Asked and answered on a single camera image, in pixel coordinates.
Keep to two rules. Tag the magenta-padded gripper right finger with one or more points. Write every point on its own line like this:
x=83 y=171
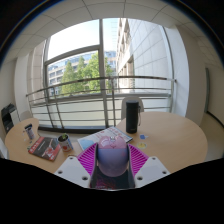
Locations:
x=151 y=170

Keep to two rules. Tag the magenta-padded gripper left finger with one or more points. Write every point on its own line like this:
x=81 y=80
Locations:
x=71 y=170

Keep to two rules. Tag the pink and lilac computer mouse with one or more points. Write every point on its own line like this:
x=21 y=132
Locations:
x=112 y=156

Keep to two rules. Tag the white mug with plant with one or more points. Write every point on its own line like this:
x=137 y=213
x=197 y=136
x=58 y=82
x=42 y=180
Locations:
x=65 y=144

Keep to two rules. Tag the light illustrated magazine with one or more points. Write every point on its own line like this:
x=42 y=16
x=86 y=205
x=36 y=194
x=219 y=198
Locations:
x=89 y=141

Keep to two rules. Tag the red magazine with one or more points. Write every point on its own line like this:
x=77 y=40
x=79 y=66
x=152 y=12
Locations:
x=45 y=148

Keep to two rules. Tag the small blue sticker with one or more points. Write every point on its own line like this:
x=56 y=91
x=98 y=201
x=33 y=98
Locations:
x=143 y=136

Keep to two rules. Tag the black drink tumbler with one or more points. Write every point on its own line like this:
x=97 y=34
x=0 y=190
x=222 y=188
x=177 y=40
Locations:
x=132 y=116

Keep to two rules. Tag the small dark drink can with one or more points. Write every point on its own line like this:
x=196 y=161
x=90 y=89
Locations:
x=29 y=131

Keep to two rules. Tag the white chair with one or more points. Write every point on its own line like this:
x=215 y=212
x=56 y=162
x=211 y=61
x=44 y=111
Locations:
x=122 y=108
x=25 y=115

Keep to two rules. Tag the black printer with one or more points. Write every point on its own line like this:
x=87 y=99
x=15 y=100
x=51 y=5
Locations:
x=7 y=118

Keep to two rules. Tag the metal window railing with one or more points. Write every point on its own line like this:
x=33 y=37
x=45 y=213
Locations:
x=83 y=81

